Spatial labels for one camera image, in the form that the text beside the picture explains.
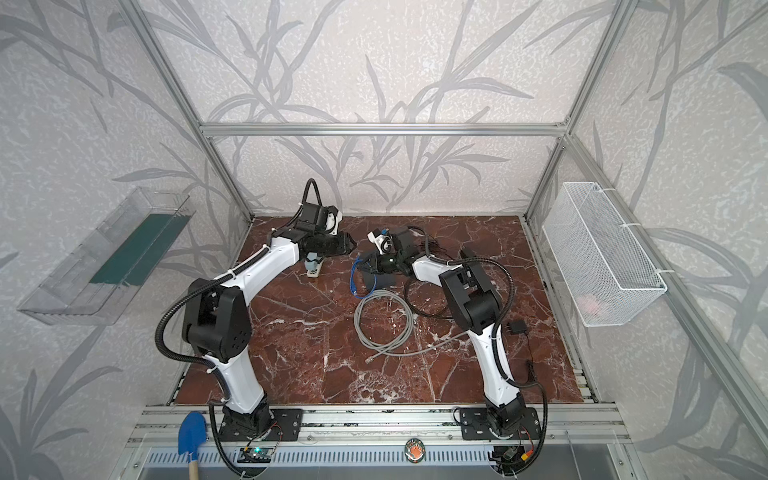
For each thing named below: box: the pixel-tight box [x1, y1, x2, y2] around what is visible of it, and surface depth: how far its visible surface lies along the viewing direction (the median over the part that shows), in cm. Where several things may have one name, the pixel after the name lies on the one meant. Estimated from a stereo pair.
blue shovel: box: [178, 411, 207, 463], surface depth 74 cm
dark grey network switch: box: [363, 271, 398, 290], surface depth 103 cm
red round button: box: [404, 438, 426, 464], surface depth 71 cm
